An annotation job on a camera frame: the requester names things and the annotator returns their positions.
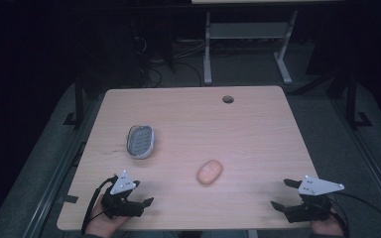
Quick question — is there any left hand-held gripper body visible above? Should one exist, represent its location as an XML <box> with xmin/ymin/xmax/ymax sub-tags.
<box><xmin>100</xmin><ymin>170</ymin><xmax>145</xmax><ymax>220</ymax></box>

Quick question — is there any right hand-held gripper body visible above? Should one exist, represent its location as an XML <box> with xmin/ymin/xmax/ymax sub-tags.
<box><xmin>284</xmin><ymin>175</ymin><xmax>346</xmax><ymax>223</ymax></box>

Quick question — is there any grey oval soap dish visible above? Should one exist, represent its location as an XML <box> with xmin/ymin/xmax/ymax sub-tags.
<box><xmin>125</xmin><ymin>124</ymin><xmax>156</xmax><ymax>161</ymax></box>

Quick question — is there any orange soap bar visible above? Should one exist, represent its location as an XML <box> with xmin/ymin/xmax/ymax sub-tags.
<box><xmin>196</xmin><ymin>159</ymin><xmax>224</xmax><ymax>185</ymax></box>

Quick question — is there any person's right hand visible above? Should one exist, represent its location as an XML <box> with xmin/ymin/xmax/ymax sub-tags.
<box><xmin>310</xmin><ymin>207</ymin><xmax>345</xmax><ymax>238</ymax></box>

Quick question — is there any person's left hand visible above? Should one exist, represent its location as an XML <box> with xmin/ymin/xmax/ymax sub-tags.
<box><xmin>84</xmin><ymin>197</ymin><xmax>131</xmax><ymax>238</ymax></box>

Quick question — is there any grey tape strip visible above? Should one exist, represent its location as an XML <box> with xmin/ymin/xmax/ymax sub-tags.
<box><xmin>58</xmin><ymin>194</ymin><xmax>79</xmax><ymax>204</ymax></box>

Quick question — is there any black metal stand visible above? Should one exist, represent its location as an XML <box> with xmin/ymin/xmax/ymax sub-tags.
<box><xmin>343</xmin><ymin>65</ymin><xmax>373</xmax><ymax>131</ymax></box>
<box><xmin>63</xmin><ymin>70</ymin><xmax>86</xmax><ymax>129</ymax></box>

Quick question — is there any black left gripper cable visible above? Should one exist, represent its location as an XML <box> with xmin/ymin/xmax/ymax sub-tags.
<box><xmin>80</xmin><ymin>176</ymin><xmax>119</xmax><ymax>236</ymax></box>

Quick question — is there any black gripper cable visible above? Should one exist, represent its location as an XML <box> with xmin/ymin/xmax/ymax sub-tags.
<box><xmin>328</xmin><ymin>191</ymin><xmax>381</xmax><ymax>234</ymax></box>
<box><xmin>80</xmin><ymin>176</ymin><xmax>119</xmax><ymax>236</ymax></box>

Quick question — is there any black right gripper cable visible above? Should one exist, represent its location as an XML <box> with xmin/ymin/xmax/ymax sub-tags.
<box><xmin>328</xmin><ymin>191</ymin><xmax>381</xmax><ymax>234</ymax></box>

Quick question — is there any aluminium floor rail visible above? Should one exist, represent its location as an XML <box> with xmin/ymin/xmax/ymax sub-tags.
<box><xmin>330</xmin><ymin>97</ymin><xmax>381</xmax><ymax>219</ymax></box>
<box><xmin>21</xmin><ymin>95</ymin><xmax>95</xmax><ymax>238</ymax></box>

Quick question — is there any bundle of floor cables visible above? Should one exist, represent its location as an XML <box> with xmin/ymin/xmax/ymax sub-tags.
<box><xmin>130</xmin><ymin>34</ymin><xmax>209</xmax><ymax>88</ymax></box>

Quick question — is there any white metal table frame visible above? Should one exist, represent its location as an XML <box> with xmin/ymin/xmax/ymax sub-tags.
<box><xmin>202</xmin><ymin>9</ymin><xmax>300</xmax><ymax>86</ymax></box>

